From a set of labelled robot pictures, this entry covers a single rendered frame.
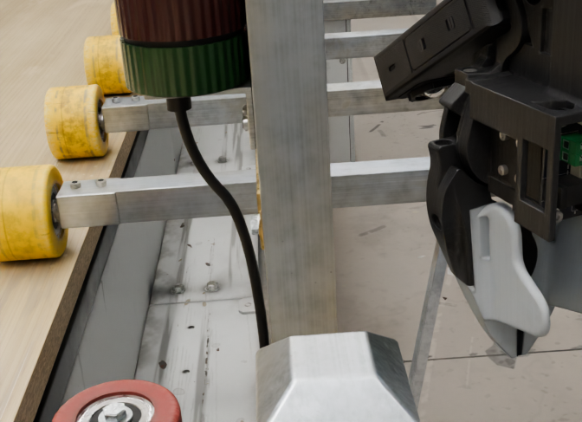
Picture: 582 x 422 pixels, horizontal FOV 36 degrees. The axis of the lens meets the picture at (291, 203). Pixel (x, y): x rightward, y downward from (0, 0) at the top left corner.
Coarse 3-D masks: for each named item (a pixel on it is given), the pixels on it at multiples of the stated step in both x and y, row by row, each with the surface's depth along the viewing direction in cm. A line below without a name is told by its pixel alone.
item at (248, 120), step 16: (240, 32) 41; (144, 96) 41; (192, 96) 41; (176, 112) 43; (192, 144) 44; (192, 160) 44; (208, 176) 44; (224, 192) 45; (240, 224) 45; (256, 272) 47; (256, 288) 47; (256, 304) 47; (256, 320) 48
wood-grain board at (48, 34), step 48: (0, 0) 199; (48, 0) 195; (96, 0) 192; (0, 48) 155; (48, 48) 152; (0, 96) 126; (0, 144) 107; (96, 240) 86; (0, 288) 73; (48, 288) 72; (0, 336) 66; (48, 336) 66; (0, 384) 60
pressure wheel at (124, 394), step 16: (112, 384) 58; (128, 384) 58; (144, 384) 58; (80, 400) 57; (96, 400) 57; (112, 400) 57; (128, 400) 57; (144, 400) 57; (160, 400) 56; (176, 400) 56; (64, 416) 55; (80, 416) 56; (96, 416) 56; (112, 416) 54; (128, 416) 55; (144, 416) 55; (160, 416) 55; (176, 416) 55
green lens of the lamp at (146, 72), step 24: (120, 48) 42; (144, 48) 40; (168, 48) 39; (192, 48) 39; (216, 48) 40; (240, 48) 41; (144, 72) 40; (168, 72) 40; (192, 72) 40; (216, 72) 40; (240, 72) 41; (168, 96) 40
